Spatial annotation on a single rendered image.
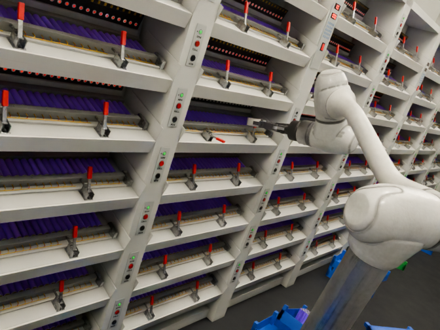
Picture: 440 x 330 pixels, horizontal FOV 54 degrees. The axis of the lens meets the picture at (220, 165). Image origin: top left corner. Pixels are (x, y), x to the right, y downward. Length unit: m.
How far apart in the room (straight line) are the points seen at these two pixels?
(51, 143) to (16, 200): 0.17
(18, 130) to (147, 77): 0.36
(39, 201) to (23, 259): 0.19
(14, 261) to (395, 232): 0.96
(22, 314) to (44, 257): 0.19
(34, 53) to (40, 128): 0.19
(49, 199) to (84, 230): 0.23
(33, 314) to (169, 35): 0.91
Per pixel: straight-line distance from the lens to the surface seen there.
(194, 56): 1.30
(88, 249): 1.41
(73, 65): 1.09
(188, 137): 1.45
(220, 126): 1.61
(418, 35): 3.18
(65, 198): 1.25
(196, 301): 2.01
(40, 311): 1.46
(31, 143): 1.11
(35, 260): 1.32
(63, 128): 1.17
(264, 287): 2.61
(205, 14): 1.31
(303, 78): 1.83
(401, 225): 0.96
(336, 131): 1.48
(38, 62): 1.05
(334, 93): 1.41
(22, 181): 1.22
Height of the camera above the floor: 1.28
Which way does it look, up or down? 16 degrees down
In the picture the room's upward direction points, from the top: 19 degrees clockwise
